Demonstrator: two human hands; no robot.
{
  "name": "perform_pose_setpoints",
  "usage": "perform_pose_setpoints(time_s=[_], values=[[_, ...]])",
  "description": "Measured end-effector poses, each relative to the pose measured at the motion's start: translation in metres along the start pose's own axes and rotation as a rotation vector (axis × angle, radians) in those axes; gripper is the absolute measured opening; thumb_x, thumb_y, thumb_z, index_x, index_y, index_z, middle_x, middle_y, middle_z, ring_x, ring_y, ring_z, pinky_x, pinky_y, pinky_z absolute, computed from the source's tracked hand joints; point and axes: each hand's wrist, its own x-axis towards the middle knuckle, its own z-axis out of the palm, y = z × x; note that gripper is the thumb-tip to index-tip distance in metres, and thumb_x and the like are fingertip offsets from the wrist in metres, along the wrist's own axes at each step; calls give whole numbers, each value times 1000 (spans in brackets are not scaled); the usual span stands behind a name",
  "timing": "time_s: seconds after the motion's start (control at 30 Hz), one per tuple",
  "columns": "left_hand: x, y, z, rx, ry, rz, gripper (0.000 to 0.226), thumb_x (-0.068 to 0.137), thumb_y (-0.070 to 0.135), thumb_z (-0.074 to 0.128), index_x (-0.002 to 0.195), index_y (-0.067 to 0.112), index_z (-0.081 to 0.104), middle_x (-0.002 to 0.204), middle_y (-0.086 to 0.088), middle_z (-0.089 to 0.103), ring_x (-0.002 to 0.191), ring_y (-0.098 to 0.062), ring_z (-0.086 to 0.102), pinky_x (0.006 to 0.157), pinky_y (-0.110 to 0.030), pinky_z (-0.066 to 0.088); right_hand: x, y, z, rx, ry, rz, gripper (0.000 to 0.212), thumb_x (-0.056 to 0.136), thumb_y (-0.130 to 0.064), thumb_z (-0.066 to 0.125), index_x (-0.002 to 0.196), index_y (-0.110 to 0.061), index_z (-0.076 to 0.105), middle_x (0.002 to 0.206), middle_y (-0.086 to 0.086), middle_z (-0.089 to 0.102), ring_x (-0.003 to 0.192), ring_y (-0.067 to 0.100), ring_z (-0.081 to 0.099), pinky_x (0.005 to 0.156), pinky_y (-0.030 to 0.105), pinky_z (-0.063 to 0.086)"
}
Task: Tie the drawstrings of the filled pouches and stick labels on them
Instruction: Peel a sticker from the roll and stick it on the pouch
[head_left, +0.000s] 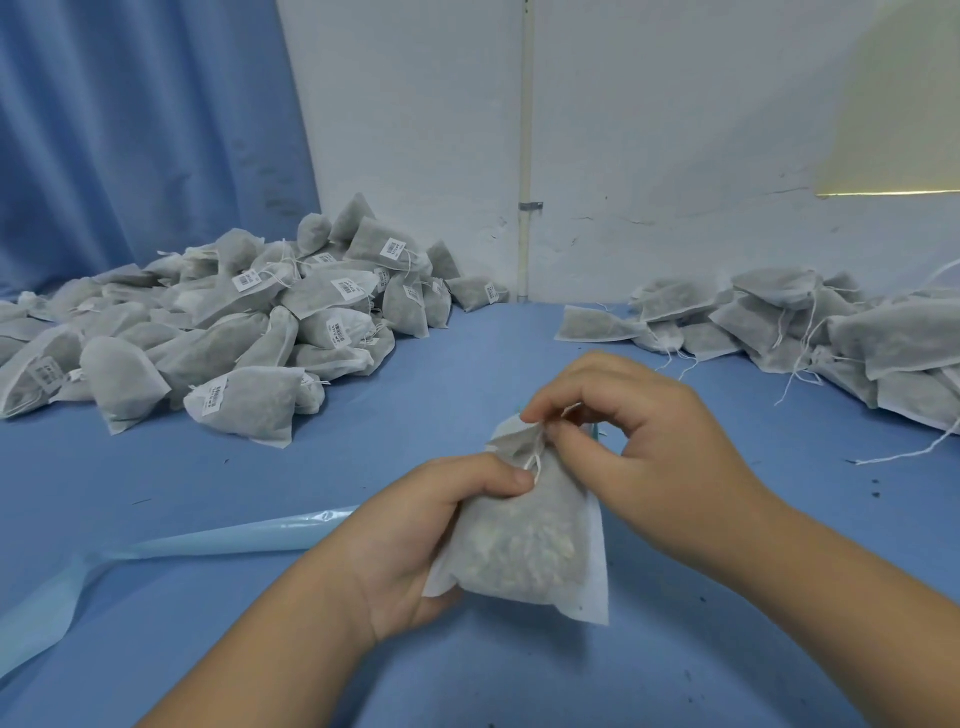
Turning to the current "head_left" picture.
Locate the pile of unlabelled herb bags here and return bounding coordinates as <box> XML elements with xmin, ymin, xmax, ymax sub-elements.
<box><xmin>556</xmin><ymin>265</ymin><xmax>960</xmax><ymax>437</ymax></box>

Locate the white sachet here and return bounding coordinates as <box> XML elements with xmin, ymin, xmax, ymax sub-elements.
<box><xmin>423</xmin><ymin>414</ymin><xmax>612</xmax><ymax>627</ymax></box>

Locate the person's right hand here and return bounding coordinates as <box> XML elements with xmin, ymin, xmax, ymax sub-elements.
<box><xmin>520</xmin><ymin>352</ymin><xmax>792</xmax><ymax>587</ymax></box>

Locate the pile of labelled herb bags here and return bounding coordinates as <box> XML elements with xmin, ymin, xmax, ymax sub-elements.
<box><xmin>0</xmin><ymin>192</ymin><xmax>512</xmax><ymax>450</ymax></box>

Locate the blue label roll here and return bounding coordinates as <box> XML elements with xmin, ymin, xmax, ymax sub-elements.
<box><xmin>0</xmin><ymin>505</ymin><xmax>362</xmax><ymax>680</ymax></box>

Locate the blue curtain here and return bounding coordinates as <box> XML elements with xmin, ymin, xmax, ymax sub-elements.
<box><xmin>0</xmin><ymin>0</ymin><xmax>323</xmax><ymax>299</ymax></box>

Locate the person's left hand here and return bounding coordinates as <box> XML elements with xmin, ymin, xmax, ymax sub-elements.
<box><xmin>312</xmin><ymin>451</ymin><xmax>539</xmax><ymax>647</ymax></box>

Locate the white wall pipe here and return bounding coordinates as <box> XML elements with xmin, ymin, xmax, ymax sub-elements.
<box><xmin>516</xmin><ymin>0</ymin><xmax>540</xmax><ymax>303</ymax></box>

